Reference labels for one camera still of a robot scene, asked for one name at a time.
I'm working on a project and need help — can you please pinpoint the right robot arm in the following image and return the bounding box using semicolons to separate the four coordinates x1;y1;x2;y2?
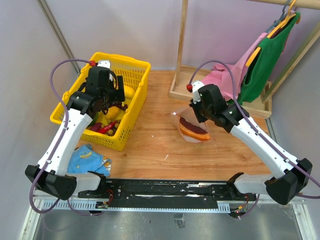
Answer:
186;80;313;205

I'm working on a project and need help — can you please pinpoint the grey hanger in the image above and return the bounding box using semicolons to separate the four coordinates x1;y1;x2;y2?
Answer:
264;0;296;33

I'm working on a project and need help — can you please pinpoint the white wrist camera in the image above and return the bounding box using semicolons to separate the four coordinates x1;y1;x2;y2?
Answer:
186;80;205;104
96;60;111;69

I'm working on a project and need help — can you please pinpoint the yellow plastic basket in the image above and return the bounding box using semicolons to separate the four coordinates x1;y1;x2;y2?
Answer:
49;51;152;152

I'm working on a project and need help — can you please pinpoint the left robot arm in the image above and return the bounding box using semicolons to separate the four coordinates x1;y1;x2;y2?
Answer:
25;61;125;200

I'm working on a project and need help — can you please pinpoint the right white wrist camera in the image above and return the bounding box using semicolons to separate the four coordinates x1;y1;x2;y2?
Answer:
186;80;205;104

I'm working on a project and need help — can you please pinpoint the yellow mango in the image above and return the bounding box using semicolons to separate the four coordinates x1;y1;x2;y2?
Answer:
123;85;135;99

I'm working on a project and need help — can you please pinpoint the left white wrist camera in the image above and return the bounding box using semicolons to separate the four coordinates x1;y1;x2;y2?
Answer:
96;60;111;69

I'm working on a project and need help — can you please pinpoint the clear zip top bag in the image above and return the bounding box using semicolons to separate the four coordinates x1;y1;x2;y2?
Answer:
170;107;213;144

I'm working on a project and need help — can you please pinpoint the yellow pear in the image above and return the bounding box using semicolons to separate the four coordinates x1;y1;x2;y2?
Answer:
104;106;121;120

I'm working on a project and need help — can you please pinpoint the wooden clothes rack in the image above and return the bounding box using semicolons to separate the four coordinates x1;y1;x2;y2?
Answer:
168;0;320;120

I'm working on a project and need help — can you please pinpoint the pink shirt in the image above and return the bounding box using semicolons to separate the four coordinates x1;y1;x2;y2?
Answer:
200;32;267;101

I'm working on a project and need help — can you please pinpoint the red chili pepper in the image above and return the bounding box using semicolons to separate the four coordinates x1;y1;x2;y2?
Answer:
98;121;118;134

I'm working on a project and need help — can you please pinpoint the brown longan bunch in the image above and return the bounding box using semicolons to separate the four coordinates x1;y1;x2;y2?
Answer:
104;120;121;137

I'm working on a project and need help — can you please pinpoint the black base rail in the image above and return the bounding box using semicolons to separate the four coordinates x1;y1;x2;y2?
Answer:
76;178;257;214

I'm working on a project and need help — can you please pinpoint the blue patterned cloth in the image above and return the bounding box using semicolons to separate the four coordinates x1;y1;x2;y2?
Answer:
66;144;112;177

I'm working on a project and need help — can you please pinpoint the yellow hanger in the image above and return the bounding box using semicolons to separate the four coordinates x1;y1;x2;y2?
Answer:
245;11;297;67

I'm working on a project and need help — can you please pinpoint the green shirt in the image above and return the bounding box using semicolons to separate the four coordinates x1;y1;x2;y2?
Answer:
237;12;301;105

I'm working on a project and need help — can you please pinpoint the dark red grape bunch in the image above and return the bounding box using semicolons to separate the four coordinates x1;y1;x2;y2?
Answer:
108;101;128;111

